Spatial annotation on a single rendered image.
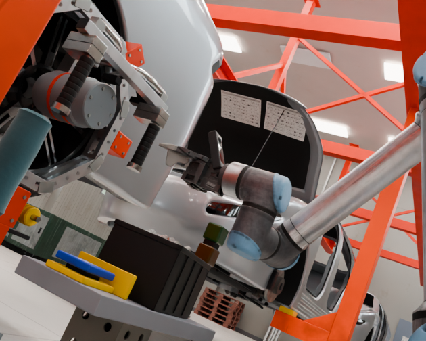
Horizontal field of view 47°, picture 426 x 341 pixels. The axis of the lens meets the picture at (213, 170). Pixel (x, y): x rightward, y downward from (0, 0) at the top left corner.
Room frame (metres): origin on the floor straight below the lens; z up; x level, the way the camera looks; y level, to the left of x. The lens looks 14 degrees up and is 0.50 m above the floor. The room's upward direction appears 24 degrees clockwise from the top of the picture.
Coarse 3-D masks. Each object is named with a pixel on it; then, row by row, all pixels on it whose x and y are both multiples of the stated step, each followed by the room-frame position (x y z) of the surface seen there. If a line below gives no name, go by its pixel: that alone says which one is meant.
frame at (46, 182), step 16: (64, 0) 1.23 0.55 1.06; (80, 0) 1.27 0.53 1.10; (80, 16) 1.34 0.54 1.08; (96, 16) 1.33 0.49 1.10; (112, 128) 1.57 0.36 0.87; (96, 144) 1.60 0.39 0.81; (80, 160) 1.58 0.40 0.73; (96, 160) 1.57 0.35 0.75; (32, 176) 1.40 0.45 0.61; (48, 176) 1.50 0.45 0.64; (64, 176) 1.49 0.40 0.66; (80, 176) 1.55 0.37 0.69; (48, 192) 1.47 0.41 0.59
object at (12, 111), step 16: (64, 16) 1.38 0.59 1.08; (48, 32) 1.56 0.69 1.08; (64, 32) 1.51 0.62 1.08; (48, 48) 1.38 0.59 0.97; (32, 64) 1.36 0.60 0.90; (48, 64) 1.40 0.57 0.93; (16, 80) 1.35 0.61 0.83; (16, 96) 1.37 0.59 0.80; (0, 112) 1.36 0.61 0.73; (16, 112) 1.39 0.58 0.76; (0, 128) 1.38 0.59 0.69; (64, 128) 1.67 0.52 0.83; (80, 128) 1.61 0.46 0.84; (48, 144) 1.54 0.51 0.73; (64, 144) 1.63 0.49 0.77; (80, 144) 1.61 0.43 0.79; (48, 160) 1.56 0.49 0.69; (64, 160) 1.58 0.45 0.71
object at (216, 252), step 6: (198, 246) 1.10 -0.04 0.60; (204, 246) 1.10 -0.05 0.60; (210, 246) 1.09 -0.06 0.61; (198, 252) 1.10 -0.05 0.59; (204, 252) 1.09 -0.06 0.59; (210, 252) 1.09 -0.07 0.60; (216, 252) 1.10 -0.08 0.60; (204, 258) 1.09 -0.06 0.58; (210, 258) 1.09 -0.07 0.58; (216, 258) 1.11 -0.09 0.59; (210, 264) 1.10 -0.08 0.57
